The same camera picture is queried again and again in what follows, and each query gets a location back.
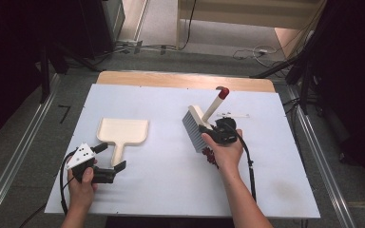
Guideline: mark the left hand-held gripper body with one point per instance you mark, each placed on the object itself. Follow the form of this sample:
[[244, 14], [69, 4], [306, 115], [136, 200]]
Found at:
[[81, 155]]

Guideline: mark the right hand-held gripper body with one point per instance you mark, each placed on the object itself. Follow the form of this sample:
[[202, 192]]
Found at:
[[223, 133]]

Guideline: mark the cream hand brush red tip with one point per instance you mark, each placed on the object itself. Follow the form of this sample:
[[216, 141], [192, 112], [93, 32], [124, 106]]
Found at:
[[193, 128]]

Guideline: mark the cream plastic dustpan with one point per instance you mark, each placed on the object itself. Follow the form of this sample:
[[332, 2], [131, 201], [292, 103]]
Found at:
[[122, 129]]

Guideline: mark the person's right hand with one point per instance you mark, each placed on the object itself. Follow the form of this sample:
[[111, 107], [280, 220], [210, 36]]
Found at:
[[225, 155]]

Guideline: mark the person's left hand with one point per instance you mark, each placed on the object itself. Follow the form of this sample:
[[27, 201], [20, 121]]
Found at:
[[81, 193]]

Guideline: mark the white table cover board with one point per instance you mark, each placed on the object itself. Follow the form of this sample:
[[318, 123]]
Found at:
[[158, 190]]

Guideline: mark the wooden table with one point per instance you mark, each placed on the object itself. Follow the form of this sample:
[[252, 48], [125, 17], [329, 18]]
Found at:
[[158, 80]]

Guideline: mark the black tripod stand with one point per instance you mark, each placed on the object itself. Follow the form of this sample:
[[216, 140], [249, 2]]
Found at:
[[45, 72], [304, 82]]

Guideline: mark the light wooden shelf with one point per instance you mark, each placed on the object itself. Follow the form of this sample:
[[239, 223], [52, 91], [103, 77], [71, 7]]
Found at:
[[234, 17]]

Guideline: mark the dark cabinet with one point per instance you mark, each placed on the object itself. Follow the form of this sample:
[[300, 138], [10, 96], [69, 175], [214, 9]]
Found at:
[[98, 28]]

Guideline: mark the aluminium floor rail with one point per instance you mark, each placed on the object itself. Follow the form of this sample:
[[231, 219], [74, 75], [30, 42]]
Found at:
[[15, 148], [323, 158]]

